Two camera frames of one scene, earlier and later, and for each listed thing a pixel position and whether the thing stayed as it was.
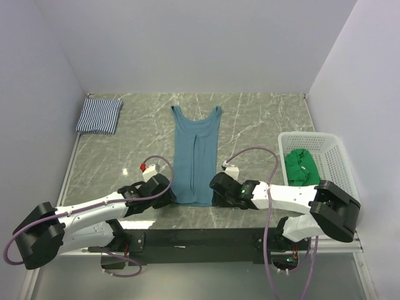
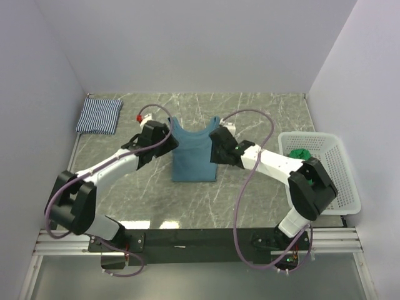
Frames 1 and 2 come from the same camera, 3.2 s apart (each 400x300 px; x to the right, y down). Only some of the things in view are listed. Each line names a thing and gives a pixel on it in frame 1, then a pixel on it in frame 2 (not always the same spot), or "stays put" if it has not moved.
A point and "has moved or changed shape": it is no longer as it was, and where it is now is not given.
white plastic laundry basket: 329,153 stays put
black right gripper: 217,200 -> 214,158
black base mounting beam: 174,246 stays put
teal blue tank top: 194,157 has moved or changed shape
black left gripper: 169,197 -> 170,144
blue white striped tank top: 99,116 stays put
